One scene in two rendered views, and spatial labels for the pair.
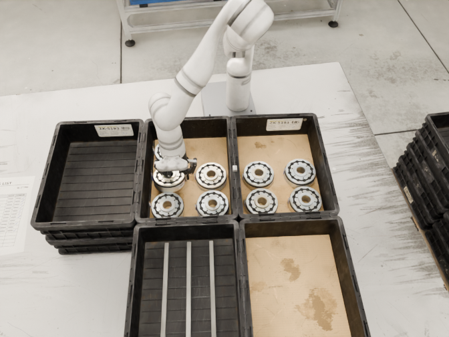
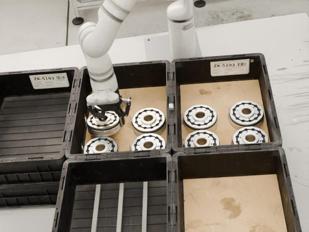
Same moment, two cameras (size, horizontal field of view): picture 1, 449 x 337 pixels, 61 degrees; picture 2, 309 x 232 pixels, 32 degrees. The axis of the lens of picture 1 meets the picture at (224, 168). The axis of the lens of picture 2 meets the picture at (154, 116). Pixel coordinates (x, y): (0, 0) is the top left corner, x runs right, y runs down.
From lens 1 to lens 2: 50 cm
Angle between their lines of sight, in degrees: 13
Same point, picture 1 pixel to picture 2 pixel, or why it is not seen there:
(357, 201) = not seen: outside the picture
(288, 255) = (229, 194)
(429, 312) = not seen: outside the picture
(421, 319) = not seen: outside the picture
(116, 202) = (48, 149)
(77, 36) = (18, 17)
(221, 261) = (156, 201)
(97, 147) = (32, 100)
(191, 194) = (127, 140)
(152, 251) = (83, 194)
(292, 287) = (231, 224)
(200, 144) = (140, 94)
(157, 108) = (85, 35)
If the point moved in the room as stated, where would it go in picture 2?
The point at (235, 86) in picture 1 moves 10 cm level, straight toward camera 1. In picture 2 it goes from (177, 32) to (174, 50)
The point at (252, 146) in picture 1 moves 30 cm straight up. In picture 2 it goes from (196, 93) to (191, 16)
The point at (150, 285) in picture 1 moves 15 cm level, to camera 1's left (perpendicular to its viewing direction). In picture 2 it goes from (78, 224) to (25, 225)
